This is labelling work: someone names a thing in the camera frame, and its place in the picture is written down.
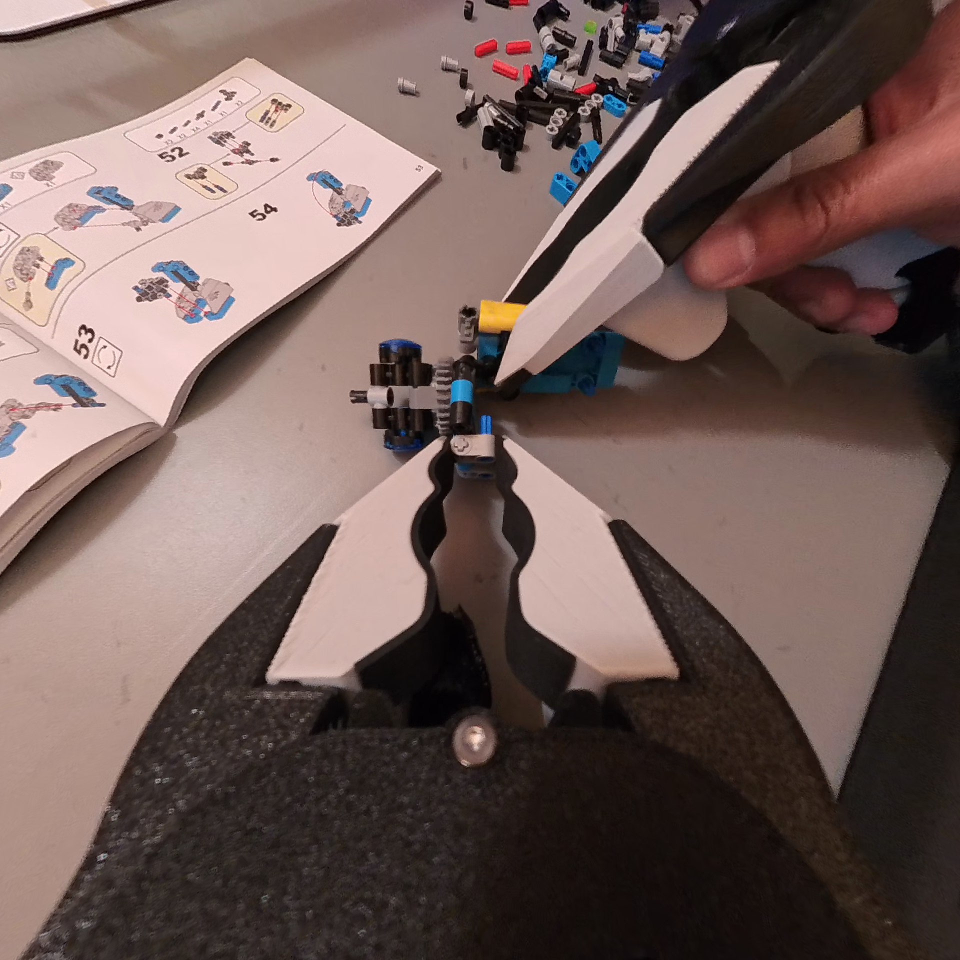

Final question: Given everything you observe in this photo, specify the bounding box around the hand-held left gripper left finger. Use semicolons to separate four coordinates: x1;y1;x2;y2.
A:
264;436;457;687

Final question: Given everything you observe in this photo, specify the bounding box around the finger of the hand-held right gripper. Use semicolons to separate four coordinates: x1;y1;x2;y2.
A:
495;63;783;387
498;97;665;305

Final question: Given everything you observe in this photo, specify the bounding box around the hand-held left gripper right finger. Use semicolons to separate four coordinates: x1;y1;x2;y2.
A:
496;437;682;710

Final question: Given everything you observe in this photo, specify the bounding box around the blue yellow brick assembly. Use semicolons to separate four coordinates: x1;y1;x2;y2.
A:
456;298;626;400

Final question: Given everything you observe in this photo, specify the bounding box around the black blue gear brick assembly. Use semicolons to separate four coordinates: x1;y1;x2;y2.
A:
350;339;500;479

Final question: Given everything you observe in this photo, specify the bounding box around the person's right hand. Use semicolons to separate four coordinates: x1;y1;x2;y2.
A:
684;15;960;336

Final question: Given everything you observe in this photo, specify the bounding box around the pile of loose brick pieces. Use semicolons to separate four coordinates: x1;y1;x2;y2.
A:
397;0;702;205

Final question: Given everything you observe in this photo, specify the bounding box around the open instruction booklet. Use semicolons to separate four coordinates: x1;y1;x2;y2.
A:
0;58;442;575

